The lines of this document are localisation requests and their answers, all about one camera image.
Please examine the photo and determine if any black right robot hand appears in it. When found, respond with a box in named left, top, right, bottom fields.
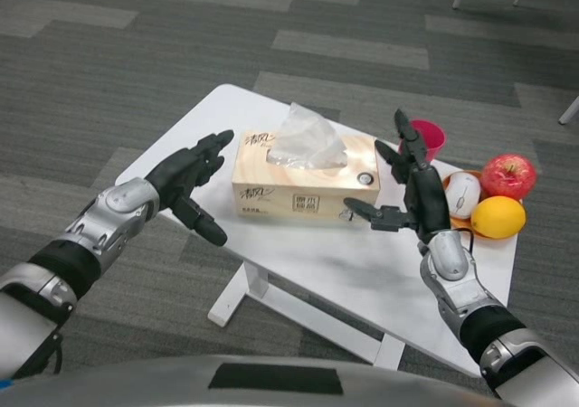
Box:
left=343, top=107, right=452, bottom=245

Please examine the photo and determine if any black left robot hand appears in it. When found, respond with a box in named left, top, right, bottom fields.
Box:
left=145, top=129, right=235, bottom=248

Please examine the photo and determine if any beige tissue box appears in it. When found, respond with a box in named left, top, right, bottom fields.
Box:
left=231, top=101, right=381, bottom=222

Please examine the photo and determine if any white computer mouse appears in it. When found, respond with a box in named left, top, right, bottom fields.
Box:
left=445, top=171, right=481, bottom=220

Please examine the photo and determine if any orange plate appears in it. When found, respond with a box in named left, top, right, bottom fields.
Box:
left=441, top=169, right=528, bottom=239

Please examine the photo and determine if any pink plastic cup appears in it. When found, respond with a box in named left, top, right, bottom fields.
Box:
left=397, top=118, right=448, bottom=162

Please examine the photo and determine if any yellow lemon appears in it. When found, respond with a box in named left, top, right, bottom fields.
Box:
left=470, top=195, right=527, bottom=240

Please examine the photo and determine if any red apple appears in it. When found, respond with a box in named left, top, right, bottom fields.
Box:
left=479, top=153, right=539, bottom=200

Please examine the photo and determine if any white slanted desk leg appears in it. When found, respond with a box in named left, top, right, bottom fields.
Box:
left=558, top=97, right=579, bottom=126

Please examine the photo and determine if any silver robot chest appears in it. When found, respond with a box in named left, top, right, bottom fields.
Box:
left=0, top=355, right=503, bottom=407

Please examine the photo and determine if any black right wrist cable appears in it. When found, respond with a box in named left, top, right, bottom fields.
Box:
left=451, top=228, right=476, bottom=252

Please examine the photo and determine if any white table leg frame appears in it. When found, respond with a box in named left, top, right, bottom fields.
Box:
left=206, top=260, right=406, bottom=372

